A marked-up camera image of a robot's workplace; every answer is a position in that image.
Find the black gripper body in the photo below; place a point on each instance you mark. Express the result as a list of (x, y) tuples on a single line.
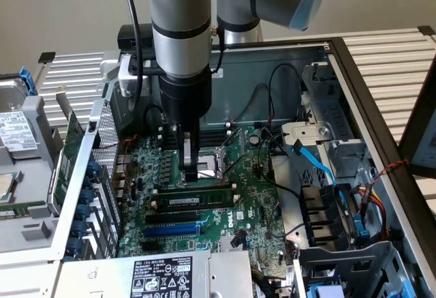
[(185, 97)]

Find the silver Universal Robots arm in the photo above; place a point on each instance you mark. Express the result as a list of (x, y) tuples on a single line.
[(177, 4)]

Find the CPU socket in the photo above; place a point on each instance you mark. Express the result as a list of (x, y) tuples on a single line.
[(209, 166)]

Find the thin metal locking lever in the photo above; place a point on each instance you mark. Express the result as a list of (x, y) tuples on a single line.
[(211, 175), (238, 165)]

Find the open grey PC case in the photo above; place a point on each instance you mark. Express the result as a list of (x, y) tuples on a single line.
[(225, 100)]

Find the metal socket cover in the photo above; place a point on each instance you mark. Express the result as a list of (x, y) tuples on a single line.
[(239, 131)]

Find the coin cell battery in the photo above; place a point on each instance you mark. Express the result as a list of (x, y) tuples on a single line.
[(254, 139)]

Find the green Dell motherboard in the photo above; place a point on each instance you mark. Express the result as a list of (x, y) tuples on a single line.
[(245, 189)]

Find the long black expansion slot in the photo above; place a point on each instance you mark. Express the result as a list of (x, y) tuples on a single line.
[(170, 218)]

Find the blue expansion slot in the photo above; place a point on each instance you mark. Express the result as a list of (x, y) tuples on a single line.
[(170, 230)]

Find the black box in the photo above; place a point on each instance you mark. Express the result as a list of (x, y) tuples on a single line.
[(124, 37)]

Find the blue card retention clip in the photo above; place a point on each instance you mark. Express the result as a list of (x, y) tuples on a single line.
[(79, 228), (86, 197), (93, 169), (74, 246), (82, 212)]

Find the silver chipset heatsink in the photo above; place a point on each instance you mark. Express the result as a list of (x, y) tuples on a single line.
[(226, 243)]

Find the short black expansion slot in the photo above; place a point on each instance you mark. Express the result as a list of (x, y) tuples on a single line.
[(150, 247)]

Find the green graphics card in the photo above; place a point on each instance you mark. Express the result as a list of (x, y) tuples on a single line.
[(73, 131)]

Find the grey metal disk bay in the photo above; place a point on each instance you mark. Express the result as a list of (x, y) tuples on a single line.
[(327, 114)]

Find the black plastic fan shroud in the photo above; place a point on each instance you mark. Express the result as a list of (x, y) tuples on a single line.
[(320, 209)]

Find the silver power supply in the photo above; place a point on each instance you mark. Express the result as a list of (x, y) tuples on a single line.
[(102, 277)]

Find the silver hard disk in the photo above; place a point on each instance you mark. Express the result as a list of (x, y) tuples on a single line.
[(13, 127)]

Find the grey metal drive cage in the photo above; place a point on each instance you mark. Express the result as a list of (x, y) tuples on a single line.
[(340, 260)]

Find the silver CPU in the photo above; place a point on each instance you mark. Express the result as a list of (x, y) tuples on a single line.
[(5, 187)]

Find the dark framed side panel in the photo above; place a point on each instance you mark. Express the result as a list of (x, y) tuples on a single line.
[(425, 141)]

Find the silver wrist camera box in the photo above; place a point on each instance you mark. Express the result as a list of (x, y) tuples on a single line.
[(126, 83)]

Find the blue plastic disk bracket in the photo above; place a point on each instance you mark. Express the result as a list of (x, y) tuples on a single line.
[(27, 79)]

